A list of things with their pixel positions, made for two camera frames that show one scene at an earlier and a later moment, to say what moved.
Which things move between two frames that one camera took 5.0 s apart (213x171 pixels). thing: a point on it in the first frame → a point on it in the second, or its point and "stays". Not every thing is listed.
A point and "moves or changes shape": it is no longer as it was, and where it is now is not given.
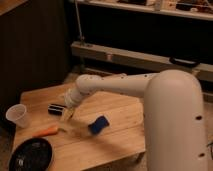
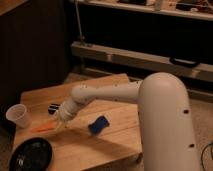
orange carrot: (47, 131) moves or changes shape
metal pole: (75, 1) stays
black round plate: (33, 154) stays
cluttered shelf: (198, 9) stays
